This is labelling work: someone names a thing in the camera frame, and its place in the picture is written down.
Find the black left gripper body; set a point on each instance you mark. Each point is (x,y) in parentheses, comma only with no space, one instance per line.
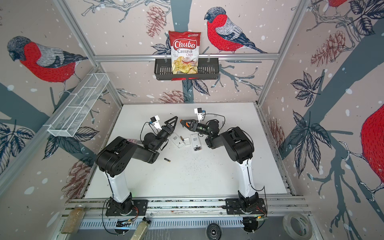
(164,134)

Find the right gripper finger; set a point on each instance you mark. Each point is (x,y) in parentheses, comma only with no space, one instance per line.
(193,129)
(188,122)

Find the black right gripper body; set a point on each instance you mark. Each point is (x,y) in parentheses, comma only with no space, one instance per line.
(201,129)

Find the white remote control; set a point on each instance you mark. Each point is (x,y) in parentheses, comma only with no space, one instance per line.
(177,141)
(195,141)

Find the orange black screwdriver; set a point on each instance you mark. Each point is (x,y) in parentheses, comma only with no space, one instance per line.
(188,126)

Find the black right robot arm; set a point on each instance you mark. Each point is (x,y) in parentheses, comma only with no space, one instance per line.
(240,149)

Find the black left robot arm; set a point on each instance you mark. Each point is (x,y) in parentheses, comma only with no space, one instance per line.
(114,158)

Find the red cassava chips bag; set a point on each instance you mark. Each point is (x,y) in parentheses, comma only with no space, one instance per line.
(185,50)

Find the black round speaker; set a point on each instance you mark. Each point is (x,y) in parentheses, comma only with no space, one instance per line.
(214,231)

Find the beige powder bottle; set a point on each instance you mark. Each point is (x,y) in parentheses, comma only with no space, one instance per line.
(141,229)

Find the brown grain bottle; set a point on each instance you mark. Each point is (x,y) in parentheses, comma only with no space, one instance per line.
(74,219)

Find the clear tape roll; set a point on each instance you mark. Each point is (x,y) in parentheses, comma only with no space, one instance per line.
(297,226)

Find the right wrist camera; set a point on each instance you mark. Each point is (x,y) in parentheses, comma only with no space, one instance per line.
(200,113)

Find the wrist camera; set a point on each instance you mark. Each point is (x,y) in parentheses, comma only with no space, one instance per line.
(200,113)
(155,122)

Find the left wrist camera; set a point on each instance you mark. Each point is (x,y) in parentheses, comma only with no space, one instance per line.
(155,122)

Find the black wall basket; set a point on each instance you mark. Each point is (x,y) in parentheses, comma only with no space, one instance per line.
(208,69)

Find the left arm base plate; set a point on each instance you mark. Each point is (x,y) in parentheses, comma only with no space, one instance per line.
(141,207)

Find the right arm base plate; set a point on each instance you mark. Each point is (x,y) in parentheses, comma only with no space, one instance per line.
(233,207)

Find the white wire mesh shelf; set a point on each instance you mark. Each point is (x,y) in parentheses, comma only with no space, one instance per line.
(71,118)

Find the aluminium mounting rail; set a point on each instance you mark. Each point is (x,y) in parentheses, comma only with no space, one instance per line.
(195,207)

